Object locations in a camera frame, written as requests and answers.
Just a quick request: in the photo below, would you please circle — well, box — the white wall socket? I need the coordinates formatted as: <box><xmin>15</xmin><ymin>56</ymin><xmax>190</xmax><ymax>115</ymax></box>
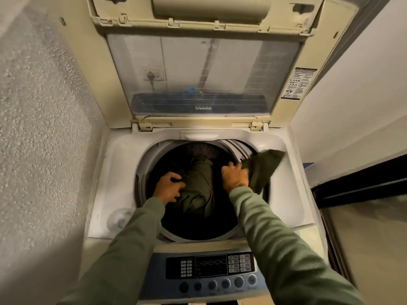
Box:
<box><xmin>142</xmin><ymin>68</ymin><xmax>166</xmax><ymax>83</ymax></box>

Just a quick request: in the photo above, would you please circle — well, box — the dark green cloth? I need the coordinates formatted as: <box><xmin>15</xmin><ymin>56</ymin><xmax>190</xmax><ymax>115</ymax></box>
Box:
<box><xmin>238</xmin><ymin>149</ymin><xmax>285</xmax><ymax>195</ymax></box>

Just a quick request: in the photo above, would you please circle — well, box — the beige washing machine lid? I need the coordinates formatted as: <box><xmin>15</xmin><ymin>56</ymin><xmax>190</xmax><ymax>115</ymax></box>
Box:
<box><xmin>60</xmin><ymin>0</ymin><xmax>360</xmax><ymax>130</ymax></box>

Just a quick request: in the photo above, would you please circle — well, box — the beige top-load washing machine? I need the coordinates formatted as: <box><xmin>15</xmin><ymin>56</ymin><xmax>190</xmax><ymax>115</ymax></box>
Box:
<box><xmin>83</xmin><ymin>0</ymin><xmax>361</xmax><ymax>305</ymax></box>

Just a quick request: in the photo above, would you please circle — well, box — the blue grey control panel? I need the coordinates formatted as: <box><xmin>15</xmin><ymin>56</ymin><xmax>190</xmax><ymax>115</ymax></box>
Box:
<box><xmin>138</xmin><ymin>247</ymin><xmax>271</xmax><ymax>305</ymax></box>

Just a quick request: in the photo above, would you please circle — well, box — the person's left forearm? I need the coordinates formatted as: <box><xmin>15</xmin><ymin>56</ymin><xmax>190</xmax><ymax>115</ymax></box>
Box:
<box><xmin>57</xmin><ymin>197</ymin><xmax>166</xmax><ymax>305</ymax></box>

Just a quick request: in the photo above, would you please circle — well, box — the dark framed glass door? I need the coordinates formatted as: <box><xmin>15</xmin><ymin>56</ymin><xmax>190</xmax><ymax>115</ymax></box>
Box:
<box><xmin>310</xmin><ymin>152</ymin><xmax>407</xmax><ymax>305</ymax></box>

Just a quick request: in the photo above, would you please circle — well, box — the person's left hand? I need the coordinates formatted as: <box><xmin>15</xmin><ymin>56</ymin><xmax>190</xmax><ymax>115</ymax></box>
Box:
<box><xmin>153</xmin><ymin>171</ymin><xmax>186</xmax><ymax>205</ymax></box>

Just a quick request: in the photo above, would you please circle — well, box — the person's right hand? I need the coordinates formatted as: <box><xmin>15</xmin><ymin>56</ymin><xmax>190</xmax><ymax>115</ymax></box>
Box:
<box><xmin>221</xmin><ymin>161</ymin><xmax>250</xmax><ymax>193</ymax></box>

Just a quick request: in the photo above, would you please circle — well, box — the warning label sticker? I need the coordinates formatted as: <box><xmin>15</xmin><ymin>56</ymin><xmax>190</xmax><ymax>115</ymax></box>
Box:
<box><xmin>280</xmin><ymin>67</ymin><xmax>318</xmax><ymax>101</ymax></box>

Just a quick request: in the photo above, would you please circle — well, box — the olive green garment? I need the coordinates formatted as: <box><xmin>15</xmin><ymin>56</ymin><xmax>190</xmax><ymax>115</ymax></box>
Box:
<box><xmin>173</xmin><ymin>157</ymin><xmax>215</xmax><ymax>220</ymax></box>

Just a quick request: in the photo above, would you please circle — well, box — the washing machine drum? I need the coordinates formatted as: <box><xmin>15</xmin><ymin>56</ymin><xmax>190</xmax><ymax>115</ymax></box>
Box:
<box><xmin>135</xmin><ymin>139</ymin><xmax>271</xmax><ymax>244</ymax></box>

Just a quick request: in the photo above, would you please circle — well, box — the dark brown garment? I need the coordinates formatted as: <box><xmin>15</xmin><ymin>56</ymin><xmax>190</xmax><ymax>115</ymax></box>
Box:
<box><xmin>188</xmin><ymin>143</ymin><xmax>221</xmax><ymax>160</ymax></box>

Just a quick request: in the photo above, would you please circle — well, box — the person's right forearm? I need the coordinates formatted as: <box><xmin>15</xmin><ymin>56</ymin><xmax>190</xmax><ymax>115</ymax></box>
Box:
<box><xmin>229</xmin><ymin>186</ymin><xmax>366</xmax><ymax>305</ymax></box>

